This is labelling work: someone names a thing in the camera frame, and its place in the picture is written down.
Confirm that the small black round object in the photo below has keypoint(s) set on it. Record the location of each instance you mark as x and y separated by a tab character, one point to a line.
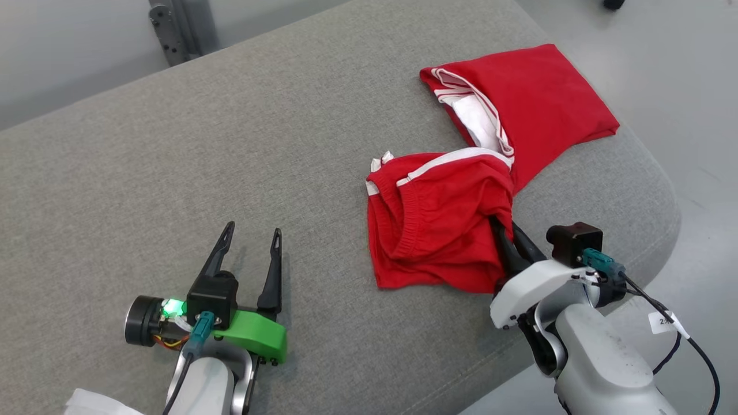
613	4

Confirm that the grey metal partition post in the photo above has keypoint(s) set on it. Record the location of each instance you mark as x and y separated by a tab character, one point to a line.
196	23

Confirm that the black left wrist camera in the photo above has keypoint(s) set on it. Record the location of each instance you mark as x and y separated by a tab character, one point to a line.
213	297

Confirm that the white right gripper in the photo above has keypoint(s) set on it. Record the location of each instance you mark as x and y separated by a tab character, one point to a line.
530	285

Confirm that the red shorts white stripes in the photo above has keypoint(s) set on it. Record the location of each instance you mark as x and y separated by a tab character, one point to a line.
438	230

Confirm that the teal camera connector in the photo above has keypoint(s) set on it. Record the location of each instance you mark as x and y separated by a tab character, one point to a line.
200	331
602	264

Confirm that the red white basketball jersey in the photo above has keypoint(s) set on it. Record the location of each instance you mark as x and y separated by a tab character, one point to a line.
542	98

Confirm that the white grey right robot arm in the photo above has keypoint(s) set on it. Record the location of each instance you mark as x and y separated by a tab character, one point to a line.
599	363

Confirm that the grey fabric sofa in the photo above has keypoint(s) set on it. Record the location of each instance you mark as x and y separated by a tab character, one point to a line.
173	173

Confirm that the teal left camera connector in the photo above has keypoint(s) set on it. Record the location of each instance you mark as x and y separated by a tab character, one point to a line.
200	331

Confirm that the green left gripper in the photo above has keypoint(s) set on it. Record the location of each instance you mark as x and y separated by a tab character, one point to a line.
259	337

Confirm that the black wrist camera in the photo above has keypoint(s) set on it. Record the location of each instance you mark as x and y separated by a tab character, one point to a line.
573	242
213	297

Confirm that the dark perforated metal bracket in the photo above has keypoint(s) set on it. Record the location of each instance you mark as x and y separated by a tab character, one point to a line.
167	31

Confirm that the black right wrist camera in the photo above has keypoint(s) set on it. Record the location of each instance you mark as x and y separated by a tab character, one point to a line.
573	242

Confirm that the teal right camera connector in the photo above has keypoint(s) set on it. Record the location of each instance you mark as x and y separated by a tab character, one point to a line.
602	264

